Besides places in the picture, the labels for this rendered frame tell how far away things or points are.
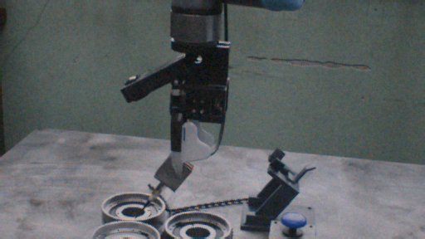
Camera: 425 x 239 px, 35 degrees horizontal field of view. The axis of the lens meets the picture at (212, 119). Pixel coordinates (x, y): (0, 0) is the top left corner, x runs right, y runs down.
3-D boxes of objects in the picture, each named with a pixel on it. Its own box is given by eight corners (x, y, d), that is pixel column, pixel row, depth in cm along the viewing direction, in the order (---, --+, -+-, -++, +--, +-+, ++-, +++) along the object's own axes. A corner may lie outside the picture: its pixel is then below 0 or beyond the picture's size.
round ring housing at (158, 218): (129, 250, 106) (130, 226, 105) (88, 226, 113) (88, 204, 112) (177, 228, 114) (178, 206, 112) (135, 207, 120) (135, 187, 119)
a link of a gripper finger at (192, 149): (208, 185, 101) (212, 125, 99) (169, 182, 102) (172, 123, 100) (210, 178, 104) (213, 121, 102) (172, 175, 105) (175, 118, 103)
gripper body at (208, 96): (222, 129, 99) (227, 48, 95) (164, 124, 99) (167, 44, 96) (227, 113, 106) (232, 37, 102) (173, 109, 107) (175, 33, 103)
